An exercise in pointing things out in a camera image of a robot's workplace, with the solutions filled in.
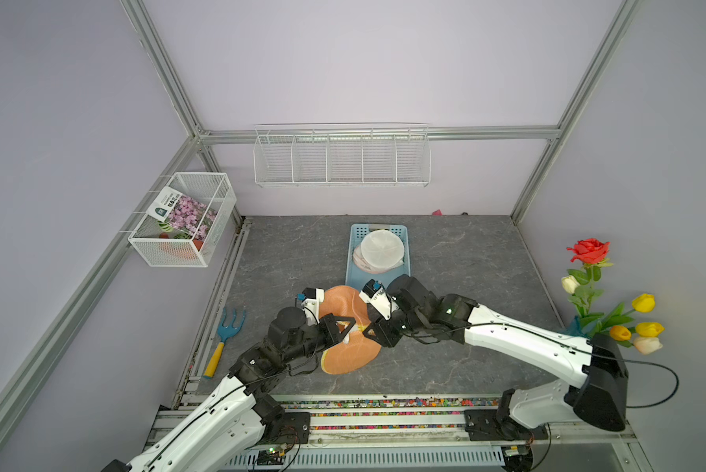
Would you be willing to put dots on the yellow tulip middle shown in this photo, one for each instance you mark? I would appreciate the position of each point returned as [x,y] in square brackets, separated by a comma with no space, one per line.
[649,330]

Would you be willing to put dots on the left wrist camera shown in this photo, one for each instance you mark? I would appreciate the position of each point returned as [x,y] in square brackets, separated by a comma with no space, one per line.
[309,301]

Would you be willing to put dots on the light blue plastic basket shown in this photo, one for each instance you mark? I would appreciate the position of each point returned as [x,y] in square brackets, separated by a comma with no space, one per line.
[356,278]

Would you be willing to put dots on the pink trimmed mesh bag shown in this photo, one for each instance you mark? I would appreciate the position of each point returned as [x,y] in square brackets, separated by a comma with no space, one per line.
[360,262]

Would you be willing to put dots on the purple flower pot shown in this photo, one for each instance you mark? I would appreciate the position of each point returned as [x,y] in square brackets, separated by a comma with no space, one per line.
[189,220]

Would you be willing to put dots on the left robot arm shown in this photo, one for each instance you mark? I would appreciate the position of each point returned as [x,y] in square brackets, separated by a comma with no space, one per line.
[235,416]

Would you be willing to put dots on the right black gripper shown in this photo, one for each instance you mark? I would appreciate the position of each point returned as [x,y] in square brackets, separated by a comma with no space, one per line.
[382,334]

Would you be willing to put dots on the yellow tulip top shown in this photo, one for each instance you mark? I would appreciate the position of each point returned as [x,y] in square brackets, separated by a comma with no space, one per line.
[644,303]

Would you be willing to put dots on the yellow tulip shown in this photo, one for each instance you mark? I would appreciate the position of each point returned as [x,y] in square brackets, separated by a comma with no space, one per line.
[649,330]
[644,303]

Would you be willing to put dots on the blue garden fork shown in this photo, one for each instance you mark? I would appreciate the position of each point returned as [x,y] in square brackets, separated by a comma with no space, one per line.
[230,324]

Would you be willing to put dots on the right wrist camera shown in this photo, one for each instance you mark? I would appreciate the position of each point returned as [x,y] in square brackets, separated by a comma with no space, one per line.
[374,294]

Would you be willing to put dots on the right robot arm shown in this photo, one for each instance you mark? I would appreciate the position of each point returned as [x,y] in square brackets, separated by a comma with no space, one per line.
[591,382]

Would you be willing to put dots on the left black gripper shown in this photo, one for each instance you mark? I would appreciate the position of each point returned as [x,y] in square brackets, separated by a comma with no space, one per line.
[328,326]

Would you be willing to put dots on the white wire wall shelf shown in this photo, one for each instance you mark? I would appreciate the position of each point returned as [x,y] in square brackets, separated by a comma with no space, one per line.
[351,155]

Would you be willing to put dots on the pink white tulip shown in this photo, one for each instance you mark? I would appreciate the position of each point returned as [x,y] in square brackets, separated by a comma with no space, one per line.
[647,345]

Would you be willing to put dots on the orange tulip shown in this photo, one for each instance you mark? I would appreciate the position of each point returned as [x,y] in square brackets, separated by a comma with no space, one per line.
[620,333]

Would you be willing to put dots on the teal glass vase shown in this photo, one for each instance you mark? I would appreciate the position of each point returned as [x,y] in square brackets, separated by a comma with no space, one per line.
[580,327]

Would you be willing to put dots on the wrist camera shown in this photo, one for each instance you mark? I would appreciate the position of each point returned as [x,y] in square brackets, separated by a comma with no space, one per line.
[309,301]
[374,294]

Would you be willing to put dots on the white wire side basket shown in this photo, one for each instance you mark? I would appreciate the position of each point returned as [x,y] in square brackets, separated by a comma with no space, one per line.
[210,188]

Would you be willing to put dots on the white mesh laundry bag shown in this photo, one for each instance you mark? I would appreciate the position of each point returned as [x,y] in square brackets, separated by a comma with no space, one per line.
[382,250]

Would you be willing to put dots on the red artificial rose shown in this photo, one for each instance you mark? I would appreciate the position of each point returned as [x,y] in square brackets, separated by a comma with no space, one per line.
[590,251]

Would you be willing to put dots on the white tulip bud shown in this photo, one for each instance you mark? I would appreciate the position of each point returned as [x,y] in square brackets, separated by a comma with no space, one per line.
[570,284]

